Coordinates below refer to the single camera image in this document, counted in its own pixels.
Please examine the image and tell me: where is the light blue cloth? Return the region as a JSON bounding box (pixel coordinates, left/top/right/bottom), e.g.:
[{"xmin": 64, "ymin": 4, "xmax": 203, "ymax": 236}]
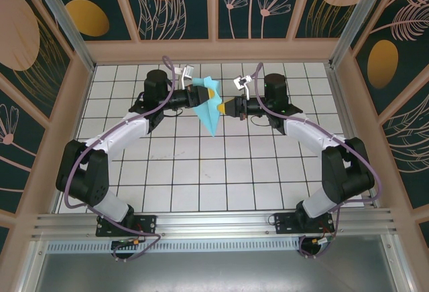
[{"xmin": 192, "ymin": 76, "xmax": 223, "ymax": 138}]

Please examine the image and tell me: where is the aluminium corner post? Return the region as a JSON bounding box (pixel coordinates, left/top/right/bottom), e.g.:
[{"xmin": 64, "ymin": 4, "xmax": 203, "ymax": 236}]
[
  {"xmin": 329, "ymin": 0, "xmax": 402, "ymax": 69},
  {"xmin": 27, "ymin": 0, "xmax": 97, "ymax": 72}
]

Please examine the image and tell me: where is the perforated metal cable tray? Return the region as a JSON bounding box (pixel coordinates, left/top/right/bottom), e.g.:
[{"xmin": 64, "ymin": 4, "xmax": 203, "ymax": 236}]
[{"xmin": 46, "ymin": 240, "xmax": 304, "ymax": 253}]

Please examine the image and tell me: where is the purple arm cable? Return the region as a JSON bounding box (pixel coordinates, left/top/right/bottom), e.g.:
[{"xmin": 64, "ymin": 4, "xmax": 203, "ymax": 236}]
[
  {"xmin": 249, "ymin": 62, "xmax": 383, "ymax": 260},
  {"xmin": 63, "ymin": 55, "xmax": 184, "ymax": 263}
]

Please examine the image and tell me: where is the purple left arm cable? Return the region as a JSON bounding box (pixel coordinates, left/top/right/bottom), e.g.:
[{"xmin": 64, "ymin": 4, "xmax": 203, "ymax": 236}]
[{"xmin": 63, "ymin": 55, "xmax": 184, "ymax": 263}]

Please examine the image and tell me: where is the long aluminium mounting rail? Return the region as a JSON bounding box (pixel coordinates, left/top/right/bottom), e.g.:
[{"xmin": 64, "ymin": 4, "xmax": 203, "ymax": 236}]
[{"xmin": 32, "ymin": 208, "xmax": 399, "ymax": 240}]

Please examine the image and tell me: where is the grey metal sheet panel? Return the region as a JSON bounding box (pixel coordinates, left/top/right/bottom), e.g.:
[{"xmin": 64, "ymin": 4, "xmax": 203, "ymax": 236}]
[{"xmin": 33, "ymin": 250, "xmax": 402, "ymax": 292}]

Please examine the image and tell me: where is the aluminium side rail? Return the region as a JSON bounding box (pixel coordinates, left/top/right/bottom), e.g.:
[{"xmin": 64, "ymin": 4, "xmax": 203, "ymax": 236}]
[{"xmin": 326, "ymin": 66, "xmax": 381, "ymax": 210}]

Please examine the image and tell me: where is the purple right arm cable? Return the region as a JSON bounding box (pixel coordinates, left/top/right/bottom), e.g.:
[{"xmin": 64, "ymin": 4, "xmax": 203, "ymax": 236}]
[{"xmin": 249, "ymin": 62, "xmax": 383, "ymax": 260}]

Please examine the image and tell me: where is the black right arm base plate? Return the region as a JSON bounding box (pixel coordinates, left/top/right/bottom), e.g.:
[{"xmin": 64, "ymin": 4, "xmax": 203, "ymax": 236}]
[{"xmin": 273, "ymin": 212, "xmax": 334, "ymax": 236}]

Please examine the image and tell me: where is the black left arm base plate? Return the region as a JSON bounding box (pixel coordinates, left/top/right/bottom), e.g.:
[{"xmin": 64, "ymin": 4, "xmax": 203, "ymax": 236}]
[{"xmin": 96, "ymin": 214, "xmax": 158, "ymax": 238}]

